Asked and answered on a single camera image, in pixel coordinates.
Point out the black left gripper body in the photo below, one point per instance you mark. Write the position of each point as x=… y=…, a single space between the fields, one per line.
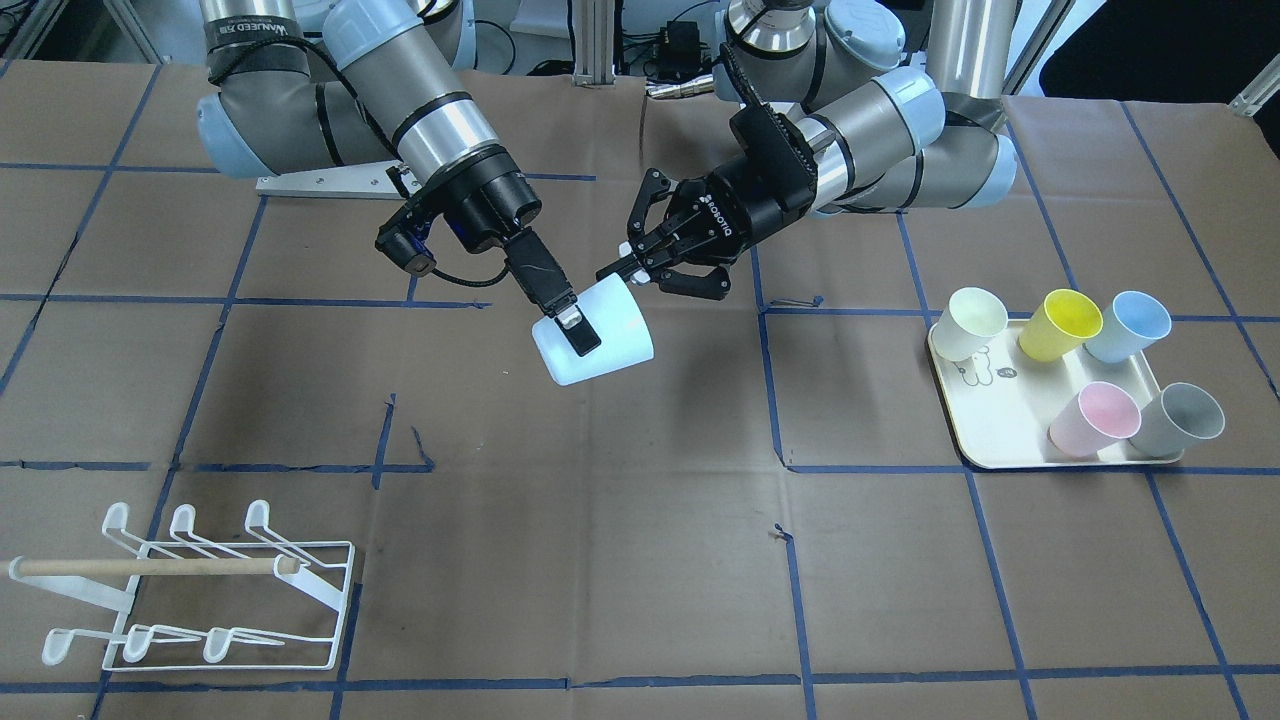
x=737 y=212

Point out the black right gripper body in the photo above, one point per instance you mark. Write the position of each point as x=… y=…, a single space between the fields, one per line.
x=487 y=203

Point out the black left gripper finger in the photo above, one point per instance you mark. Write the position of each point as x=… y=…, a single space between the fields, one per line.
x=712 y=286
x=630 y=268

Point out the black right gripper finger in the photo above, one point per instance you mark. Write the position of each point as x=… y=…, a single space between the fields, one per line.
x=578 y=330
x=550 y=290

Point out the light blue plastic cup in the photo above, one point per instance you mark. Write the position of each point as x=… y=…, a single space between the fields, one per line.
x=619 y=323

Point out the white plastic cup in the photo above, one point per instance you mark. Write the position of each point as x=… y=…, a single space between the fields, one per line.
x=972 y=317

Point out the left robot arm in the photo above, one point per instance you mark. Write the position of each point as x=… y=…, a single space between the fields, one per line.
x=831 y=122

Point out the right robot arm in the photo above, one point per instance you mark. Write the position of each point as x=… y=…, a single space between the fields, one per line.
x=377 y=89

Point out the yellow plastic cup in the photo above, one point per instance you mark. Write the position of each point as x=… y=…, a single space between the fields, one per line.
x=1065 y=320

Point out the wooden rack dowel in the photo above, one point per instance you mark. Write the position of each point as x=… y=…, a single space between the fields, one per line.
x=273 y=567

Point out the pink plastic cup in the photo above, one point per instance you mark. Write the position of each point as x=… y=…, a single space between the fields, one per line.
x=1099 y=416

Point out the grey plastic cup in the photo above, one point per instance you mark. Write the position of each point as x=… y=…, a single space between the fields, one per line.
x=1180 y=416

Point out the cream rabbit print tray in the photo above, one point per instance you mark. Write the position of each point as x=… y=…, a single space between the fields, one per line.
x=1000 y=403

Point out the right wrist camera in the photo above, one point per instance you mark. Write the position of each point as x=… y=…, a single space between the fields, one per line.
x=403 y=241

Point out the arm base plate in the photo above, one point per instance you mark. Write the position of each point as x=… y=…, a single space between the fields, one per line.
x=364 y=181

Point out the white wire cup rack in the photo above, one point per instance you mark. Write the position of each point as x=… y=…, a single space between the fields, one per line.
x=292 y=622

